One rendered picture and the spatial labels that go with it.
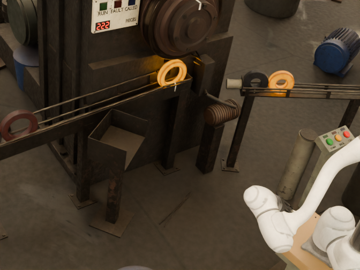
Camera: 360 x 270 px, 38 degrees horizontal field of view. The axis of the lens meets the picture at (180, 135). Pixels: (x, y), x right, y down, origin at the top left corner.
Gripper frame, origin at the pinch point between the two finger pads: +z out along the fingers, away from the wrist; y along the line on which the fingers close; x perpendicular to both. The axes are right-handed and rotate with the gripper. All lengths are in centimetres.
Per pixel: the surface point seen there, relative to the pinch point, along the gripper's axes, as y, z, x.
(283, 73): 90, 28, -18
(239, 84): 93, 17, 6
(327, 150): 40, 43, -18
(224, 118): 83, 23, 25
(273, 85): 89, 31, -9
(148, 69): 102, -31, 36
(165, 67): 99, -27, 27
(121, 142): 61, -43, 57
